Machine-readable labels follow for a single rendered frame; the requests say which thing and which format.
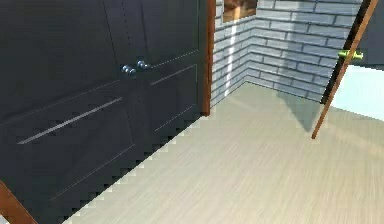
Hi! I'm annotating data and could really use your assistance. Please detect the silver round door knob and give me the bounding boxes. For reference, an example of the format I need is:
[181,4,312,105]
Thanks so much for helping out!
[121,64,137,77]
[136,60,152,71]

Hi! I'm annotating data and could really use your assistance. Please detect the green door handle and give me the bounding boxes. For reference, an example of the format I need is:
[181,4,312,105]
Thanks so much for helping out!
[337,49,364,62]

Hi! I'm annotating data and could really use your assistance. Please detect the black double room door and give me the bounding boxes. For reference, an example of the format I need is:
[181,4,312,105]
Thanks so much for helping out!
[0,0,217,224]

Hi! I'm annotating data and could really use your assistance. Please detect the brown open room door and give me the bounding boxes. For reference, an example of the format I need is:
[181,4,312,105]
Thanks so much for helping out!
[311,0,380,140]

